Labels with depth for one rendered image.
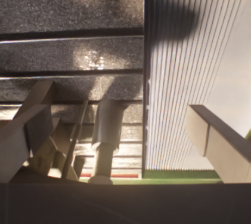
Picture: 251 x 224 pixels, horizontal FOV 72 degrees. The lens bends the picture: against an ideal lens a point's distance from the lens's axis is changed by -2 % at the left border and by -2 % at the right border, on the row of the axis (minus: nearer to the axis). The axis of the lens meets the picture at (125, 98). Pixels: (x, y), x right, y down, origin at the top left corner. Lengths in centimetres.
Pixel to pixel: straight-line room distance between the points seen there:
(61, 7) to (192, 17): 28
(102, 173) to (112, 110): 16
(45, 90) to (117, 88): 18
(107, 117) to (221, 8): 36
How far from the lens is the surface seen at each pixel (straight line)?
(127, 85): 46
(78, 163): 79
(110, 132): 43
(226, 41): 51
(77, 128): 45
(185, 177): 97
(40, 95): 46
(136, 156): 75
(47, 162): 42
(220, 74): 58
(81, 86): 49
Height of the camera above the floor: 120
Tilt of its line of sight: 48 degrees down
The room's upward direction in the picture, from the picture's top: 177 degrees counter-clockwise
